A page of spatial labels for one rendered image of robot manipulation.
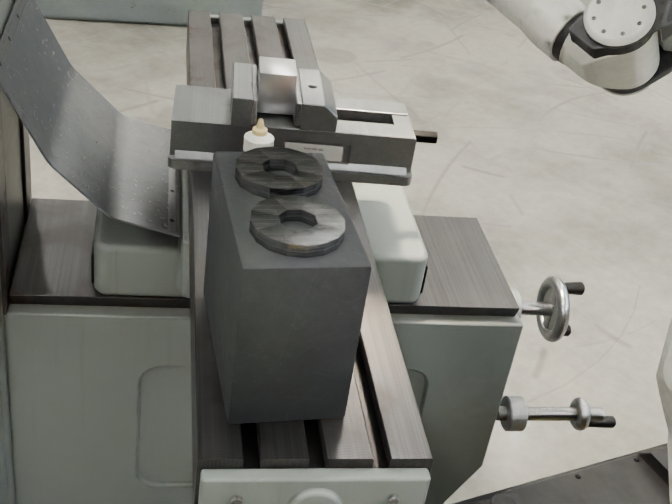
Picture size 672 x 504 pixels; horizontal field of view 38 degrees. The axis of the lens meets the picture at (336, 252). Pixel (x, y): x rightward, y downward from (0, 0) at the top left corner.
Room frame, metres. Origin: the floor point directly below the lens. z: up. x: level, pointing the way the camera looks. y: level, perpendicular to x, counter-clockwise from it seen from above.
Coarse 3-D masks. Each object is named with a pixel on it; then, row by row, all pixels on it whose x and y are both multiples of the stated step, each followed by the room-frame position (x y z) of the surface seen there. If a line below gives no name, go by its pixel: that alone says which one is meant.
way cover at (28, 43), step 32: (32, 0) 1.40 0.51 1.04; (32, 32) 1.32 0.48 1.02; (0, 64) 1.13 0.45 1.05; (32, 64) 1.25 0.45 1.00; (64, 64) 1.39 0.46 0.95; (32, 96) 1.18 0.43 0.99; (64, 96) 1.31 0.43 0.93; (96, 96) 1.41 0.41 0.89; (32, 128) 1.12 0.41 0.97; (64, 128) 1.23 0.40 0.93; (96, 128) 1.32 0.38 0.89; (128, 128) 1.40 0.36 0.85; (160, 128) 1.44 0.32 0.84; (64, 160) 1.15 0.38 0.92; (96, 160) 1.23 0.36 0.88; (128, 160) 1.30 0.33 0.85; (160, 160) 1.34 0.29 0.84; (96, 192) 1.15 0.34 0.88; (128, 192) 1.21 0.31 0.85; (160, 192) 1.24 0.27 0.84; (160, 224) 1.16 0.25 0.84
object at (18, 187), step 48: (0, 0) 1.23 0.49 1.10; (0, 96) 1.16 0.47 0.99; (0, 144) 1.14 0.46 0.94; (0, 192) 1.11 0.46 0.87; (0, 240) 1.10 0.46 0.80; (0, 288) 1.10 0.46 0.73; (0, 336) 1.09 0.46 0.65; (0, 384) 1.09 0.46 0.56; (0, 432) 1.07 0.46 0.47; (0, 480) 1.06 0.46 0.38
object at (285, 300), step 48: (240, 192) 0.84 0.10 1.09; (288, 192) 0.84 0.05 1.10; (336, 192) 0.87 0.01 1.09; (240, 240) 0.75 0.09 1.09; (288, 240) 0.75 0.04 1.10; (336, 240) 0.76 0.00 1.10; (240, 288) 0.71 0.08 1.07; (288, 288) 0.72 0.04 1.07; (336, 288) 0.74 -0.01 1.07; (240, 336) 0.71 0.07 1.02; (288, 336) 0.72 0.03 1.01; (336, 336) 0.74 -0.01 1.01; (240, 384) 0.71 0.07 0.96; (288, 384) 0.73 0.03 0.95; (336, 384) 0.74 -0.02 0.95
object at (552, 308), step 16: (512, 288) 1.44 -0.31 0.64; (544, 288) 1.48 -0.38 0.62; (560, 288) 1.43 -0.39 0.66; (576, 288) 1.44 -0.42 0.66; (528, 304) 1.43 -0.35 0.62; (544, 304) 1.44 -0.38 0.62; (560, 304) 1.40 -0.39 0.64; (544, 320) 1.45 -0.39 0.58; (560, 320) 1.39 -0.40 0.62; (544, 336) 1.42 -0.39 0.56; (560, 336) 1.39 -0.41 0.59
